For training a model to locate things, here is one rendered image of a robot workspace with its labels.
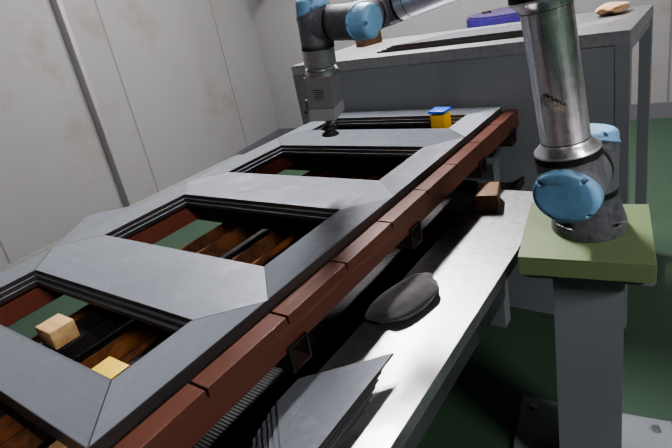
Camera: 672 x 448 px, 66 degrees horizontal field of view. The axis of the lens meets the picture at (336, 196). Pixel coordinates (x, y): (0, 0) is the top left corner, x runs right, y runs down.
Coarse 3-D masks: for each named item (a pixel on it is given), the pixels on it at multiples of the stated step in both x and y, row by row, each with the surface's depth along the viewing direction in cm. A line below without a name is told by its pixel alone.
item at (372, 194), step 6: (372, 186) 129; (378, 186) 128; (384, 186) 127; (366, 192) 126; (372, 192) 125; (378, 192) 124; (384, 192) 123; (360, 198) 123; (366, 198) 122; (372, 198) 121; (378, 198) 121; (348, 204) 121; (354, 204) 120; (360, 204) 119
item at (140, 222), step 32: (320, 128) 201; (480, 128) 162; (256, 160) 174; (128, 224) 137; (0, 288) 113; (64, 288) 111; (288, 288) 92; (160, 320) 91; (256, 320) 86; (32, 416) 72; (128, 416) 68
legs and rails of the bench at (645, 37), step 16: (640, 32) 172; (640, 48) 198; (640, 64) 200; (640, 80) 202; (640, 96) 204; (640, 112) 206; (640, 128) 209; (640, 144) 211; (640, 160) 213; (640, 176) 216; (640, 192) 218
